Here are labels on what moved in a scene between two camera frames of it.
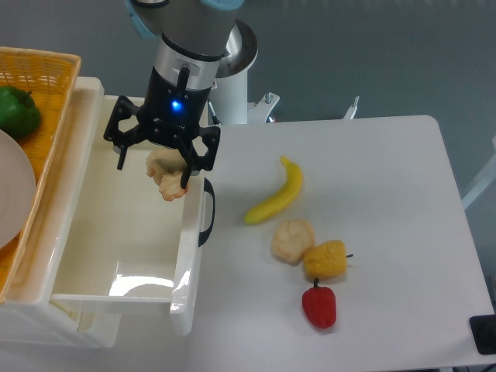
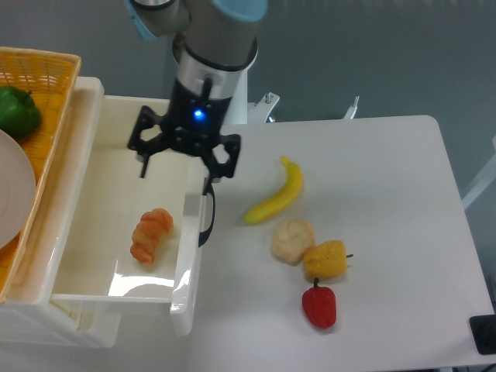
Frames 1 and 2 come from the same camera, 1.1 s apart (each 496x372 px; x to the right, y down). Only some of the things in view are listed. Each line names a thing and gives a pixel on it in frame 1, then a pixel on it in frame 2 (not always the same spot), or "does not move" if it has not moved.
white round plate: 18,188 does not move
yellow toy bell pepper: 326,260 does not move
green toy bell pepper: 19,112 does not move
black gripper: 171,115 -> 194,128
